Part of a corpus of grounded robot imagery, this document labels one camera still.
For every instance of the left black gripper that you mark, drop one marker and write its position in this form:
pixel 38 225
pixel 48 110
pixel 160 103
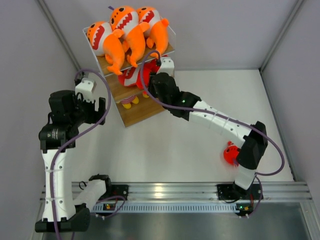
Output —
pixel 94 115

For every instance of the red shark plush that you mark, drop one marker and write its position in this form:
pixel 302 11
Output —
pixel 132 77
pixel 151 66
pixel 230 154

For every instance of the large orange shark plush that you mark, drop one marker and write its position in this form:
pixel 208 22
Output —
pixel 125 19

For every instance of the red shark plush front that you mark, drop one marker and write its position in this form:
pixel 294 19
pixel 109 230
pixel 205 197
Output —
pixel 230 154

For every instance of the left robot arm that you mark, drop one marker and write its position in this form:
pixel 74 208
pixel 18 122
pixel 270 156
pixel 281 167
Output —
pixel 62 213

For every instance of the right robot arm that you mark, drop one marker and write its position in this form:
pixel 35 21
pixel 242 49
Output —
pixel 250 142

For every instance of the striped yellow-footed plush left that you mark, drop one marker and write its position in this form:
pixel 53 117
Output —
pixel 128 102

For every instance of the striped yellow-footed plush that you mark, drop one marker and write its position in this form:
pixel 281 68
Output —
pixel 145 94
pixel 128 102

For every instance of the striped yellow-footed plush right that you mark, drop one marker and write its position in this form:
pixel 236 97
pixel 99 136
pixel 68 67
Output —
pixel 145 94

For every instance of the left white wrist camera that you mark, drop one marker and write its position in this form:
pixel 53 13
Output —
pixel 85 90

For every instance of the white wire wooden shelf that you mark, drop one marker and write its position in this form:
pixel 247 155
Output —
pixel 145 109

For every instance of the aluminium mounting rail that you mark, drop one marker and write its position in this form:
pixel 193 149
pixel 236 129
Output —
pixel 284 191

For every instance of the white slotted cable duct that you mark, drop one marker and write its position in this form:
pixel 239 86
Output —
pixel 138 207

